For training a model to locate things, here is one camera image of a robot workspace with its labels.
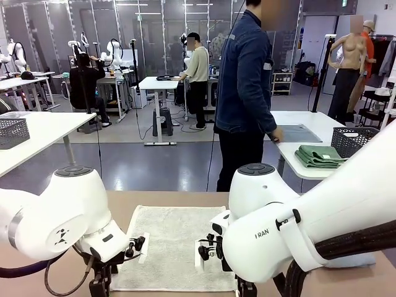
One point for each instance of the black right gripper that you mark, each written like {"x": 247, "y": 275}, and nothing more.
{"x": 246, "y": 289}

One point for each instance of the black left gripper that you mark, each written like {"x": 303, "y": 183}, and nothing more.
{"x": 100, "y": 284}

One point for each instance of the white terry towel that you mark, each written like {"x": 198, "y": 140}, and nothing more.
{"x": 173, "y": 229}

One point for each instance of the green towel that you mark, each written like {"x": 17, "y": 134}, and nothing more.
{"x": 318, "y": 154}

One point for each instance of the grey towel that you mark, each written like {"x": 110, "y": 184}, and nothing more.
{"x": 300, "y": 133}

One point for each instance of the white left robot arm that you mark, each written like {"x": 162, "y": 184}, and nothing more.
{"x": 62, "y": 210}

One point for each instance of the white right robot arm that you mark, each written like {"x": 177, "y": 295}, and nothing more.
{"x": 309, "y": 222}

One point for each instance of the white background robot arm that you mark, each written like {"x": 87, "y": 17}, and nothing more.
{"x": 113, "y": 51}
{"x": 83, "y": 38}
{"x": 17, "y": 52}

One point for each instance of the person's right forearm denim sleeve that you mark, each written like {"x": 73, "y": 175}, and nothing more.
{"x": 267, "y": 117}

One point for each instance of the grey plastic lattice basket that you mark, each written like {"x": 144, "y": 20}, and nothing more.
{"x": 14, "y": 133}
{"x": 346, "y": 142}

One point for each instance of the person's right hand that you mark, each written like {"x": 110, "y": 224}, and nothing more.
{"x": 278, "y": 135}

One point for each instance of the white work table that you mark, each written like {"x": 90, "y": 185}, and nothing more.
{"x": 46, "y": 130}
{"x": 309, "y": 119}

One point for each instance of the grey step stool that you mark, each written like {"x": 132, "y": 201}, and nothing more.
{"x": 162, "y": 122}

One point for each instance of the person in denim jacket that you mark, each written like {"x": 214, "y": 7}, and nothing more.
{"x": 241, "y": 92}

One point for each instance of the seated person in black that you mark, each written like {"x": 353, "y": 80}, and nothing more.
{"x": 82, "y": 83}

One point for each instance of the white background desk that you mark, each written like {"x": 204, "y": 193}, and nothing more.
{"x": 18, "y": 82}
{"x": 156, "y": 83}
{"x": 108, "y": 80}

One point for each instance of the wooden shoe rack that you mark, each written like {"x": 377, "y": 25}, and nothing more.
{"x": 283, "y": 80}

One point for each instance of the black light stand pole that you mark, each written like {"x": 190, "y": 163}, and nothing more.
{"x": 135, "y": 68}

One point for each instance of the black cap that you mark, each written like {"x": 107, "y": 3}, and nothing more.
{"x": 27, "y": 75}

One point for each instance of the black utility cart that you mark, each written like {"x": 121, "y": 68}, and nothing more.
{"x": 371, "y": 105}

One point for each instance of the black bags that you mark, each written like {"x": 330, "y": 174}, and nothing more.
{"x": 304, "y": 72}

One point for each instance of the black tripod stand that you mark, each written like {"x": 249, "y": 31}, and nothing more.
{"x": 321, "y": 77}

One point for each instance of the standing person beige top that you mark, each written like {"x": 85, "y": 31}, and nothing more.
{"x": 198, "y": 62}

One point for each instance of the white hat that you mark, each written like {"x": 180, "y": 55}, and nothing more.
{"x": 382, "y": 92}

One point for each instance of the mannequin with black trousers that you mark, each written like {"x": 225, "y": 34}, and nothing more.
{"x": 349, "y": 52}

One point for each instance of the clothes rack with dark garments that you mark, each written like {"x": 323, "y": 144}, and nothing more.
{"x": 382, "y": 55}

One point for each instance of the mannequin in orange shirt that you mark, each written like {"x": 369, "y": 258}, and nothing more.
{"x": 368, "y": 46}

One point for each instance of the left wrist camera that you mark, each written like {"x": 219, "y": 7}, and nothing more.
{"x": 136, "y": 244}

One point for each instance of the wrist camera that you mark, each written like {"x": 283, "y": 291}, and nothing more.
{"x": 205, "y": 250}
{"x": 136, "y": 244}

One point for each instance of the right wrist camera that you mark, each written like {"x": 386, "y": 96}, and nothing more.
{"x": 205, "y": 250}

